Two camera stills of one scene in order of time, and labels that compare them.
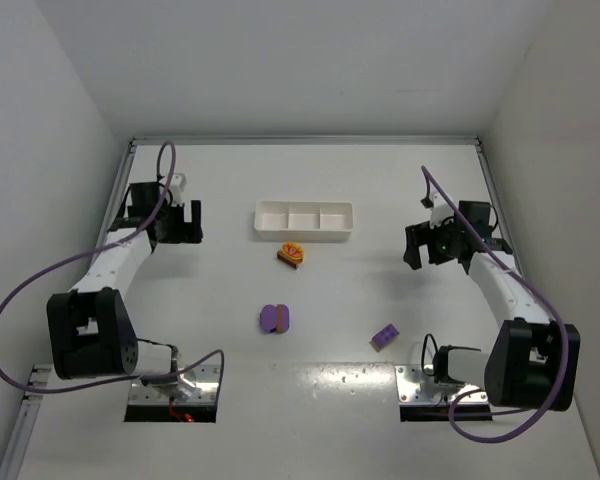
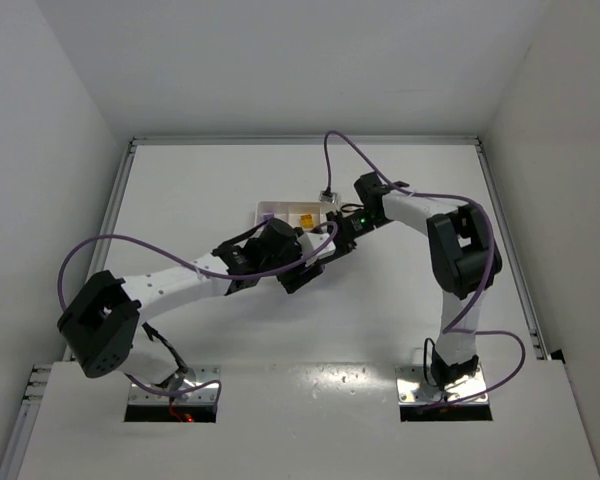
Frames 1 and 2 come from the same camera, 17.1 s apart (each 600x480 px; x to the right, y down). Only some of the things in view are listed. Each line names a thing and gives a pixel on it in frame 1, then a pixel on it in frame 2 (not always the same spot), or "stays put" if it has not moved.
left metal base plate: (198, 385) stays put
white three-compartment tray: (304, 220) stays put
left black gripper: (181, 231) -> (300, 276)
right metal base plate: (414, 386) stays put
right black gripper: (425, 239) -> (336, 228)
